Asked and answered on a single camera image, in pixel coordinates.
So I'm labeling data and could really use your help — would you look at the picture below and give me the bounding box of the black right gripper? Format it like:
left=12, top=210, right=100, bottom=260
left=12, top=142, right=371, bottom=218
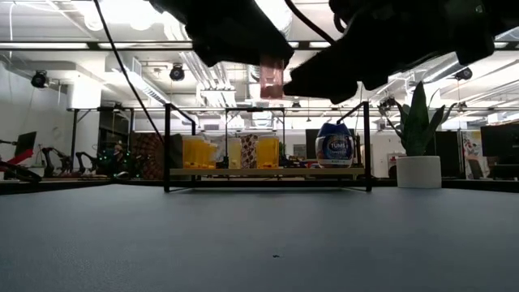
left=283, top=0, right=500, bottom=105

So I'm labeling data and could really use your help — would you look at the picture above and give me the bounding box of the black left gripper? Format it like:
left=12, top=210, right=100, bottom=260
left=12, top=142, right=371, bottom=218
left=148, top=0, right=295, bottom=68

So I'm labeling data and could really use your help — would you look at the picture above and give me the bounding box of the blue Tums bottle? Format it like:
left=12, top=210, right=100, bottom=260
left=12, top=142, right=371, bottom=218
left=315, top=121, right=355, bottom=169

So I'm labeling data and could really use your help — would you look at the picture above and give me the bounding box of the green snake plant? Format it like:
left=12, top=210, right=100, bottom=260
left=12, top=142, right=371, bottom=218
left=379, top=80, right=458, bottom=157

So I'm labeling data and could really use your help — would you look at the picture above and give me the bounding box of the brown floral cloth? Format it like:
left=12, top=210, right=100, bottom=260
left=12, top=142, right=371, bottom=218
left=240, top=133, right=261, bottom=170

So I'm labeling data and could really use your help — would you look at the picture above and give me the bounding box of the white plant pot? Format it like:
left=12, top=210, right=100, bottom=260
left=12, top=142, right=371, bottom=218
left=396, top=155, right=443, bottom=189

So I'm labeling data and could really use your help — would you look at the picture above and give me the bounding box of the black standing panel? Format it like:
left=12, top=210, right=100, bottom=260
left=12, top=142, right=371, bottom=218
left=435, top=130, right=464, bottom=180

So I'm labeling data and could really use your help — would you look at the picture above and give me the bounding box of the dark mandala tapestry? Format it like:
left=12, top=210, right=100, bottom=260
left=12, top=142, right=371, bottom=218
left=133, top=131, right=167, bottom=181

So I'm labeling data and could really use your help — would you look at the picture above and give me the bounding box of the white floral cloth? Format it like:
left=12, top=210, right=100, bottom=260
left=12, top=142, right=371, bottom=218
left=461, top=129, right=483, bottom=181

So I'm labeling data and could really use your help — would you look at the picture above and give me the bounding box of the black storage rack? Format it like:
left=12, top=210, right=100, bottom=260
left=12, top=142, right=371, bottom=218
left=96, top=109, right=135, bottom=178

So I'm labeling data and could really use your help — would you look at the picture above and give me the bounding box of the overhead LED light bar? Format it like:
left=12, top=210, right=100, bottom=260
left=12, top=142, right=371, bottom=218
left=0, top=39, right=519, bottom=52

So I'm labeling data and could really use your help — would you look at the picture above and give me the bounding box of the red angled bar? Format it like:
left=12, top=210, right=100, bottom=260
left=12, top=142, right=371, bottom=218
left=0, top=148, right=33, bottom=174

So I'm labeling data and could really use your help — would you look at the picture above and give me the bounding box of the black background rig frame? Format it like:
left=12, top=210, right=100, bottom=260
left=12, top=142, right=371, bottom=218
left=225, top=106, right=285, bottom=167

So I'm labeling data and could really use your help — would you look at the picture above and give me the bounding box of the wooden shelf with black frame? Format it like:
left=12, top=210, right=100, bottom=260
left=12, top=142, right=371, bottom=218
left=163, top=101, right=373, bottom=194

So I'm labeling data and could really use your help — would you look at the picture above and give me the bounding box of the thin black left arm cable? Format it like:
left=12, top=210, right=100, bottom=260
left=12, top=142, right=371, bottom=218
left=92, top=0, right=165, bottom=145

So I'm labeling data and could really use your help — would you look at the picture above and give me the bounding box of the white duct with grille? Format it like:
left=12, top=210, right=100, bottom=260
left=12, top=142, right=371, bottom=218
left=104, top=51, right=172, bottom=105

